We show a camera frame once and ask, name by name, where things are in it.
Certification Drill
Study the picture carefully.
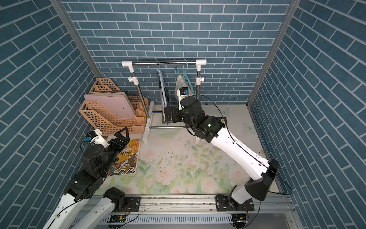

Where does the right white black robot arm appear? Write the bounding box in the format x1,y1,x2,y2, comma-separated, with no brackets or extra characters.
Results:
165,96,279,204

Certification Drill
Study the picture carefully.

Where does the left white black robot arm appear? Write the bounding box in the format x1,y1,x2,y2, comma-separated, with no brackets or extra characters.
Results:
44,127,130,229

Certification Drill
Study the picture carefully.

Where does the green circuit board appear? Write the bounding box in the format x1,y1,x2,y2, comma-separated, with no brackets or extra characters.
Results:
107,215,126,224

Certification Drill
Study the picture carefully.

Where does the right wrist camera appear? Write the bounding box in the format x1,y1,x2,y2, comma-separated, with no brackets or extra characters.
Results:
177,87,189,111

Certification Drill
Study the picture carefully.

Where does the teal plastic hanger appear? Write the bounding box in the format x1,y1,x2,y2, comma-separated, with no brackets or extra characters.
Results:
175,59,193,95

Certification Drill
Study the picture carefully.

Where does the light blue plastic hanger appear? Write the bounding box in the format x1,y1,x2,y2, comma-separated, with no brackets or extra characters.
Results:
157,66,169,111

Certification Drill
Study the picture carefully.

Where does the white steel clothes rack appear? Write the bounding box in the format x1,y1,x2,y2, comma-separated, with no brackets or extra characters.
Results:
122,59,207,143

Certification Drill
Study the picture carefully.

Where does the black grey checkered mat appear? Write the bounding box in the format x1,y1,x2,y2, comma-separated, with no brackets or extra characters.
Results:
157,66,169,124

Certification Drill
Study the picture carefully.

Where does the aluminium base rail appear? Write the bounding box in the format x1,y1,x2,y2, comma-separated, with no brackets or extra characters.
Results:
71,194,302,229

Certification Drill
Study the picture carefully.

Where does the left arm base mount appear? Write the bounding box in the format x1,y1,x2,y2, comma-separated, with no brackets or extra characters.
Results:
103,187,141,212

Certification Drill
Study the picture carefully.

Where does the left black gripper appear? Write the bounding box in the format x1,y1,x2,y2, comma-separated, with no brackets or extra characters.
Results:
98,126,130,176

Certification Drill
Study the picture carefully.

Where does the plaid cream blue scarf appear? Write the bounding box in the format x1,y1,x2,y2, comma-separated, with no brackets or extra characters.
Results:
175,74,193,100

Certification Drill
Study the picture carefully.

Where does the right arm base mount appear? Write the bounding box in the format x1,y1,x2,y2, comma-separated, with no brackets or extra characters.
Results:
215,194,255,212

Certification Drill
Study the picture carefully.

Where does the dark blue book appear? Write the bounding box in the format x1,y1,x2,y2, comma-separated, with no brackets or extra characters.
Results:
220,117,227,127

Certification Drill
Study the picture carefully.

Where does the yellow illustrated book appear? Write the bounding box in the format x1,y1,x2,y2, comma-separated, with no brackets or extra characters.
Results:
108,139,140,176

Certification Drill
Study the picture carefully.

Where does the orange plastic file organizer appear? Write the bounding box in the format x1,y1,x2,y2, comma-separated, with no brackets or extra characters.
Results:
79,78,149,136

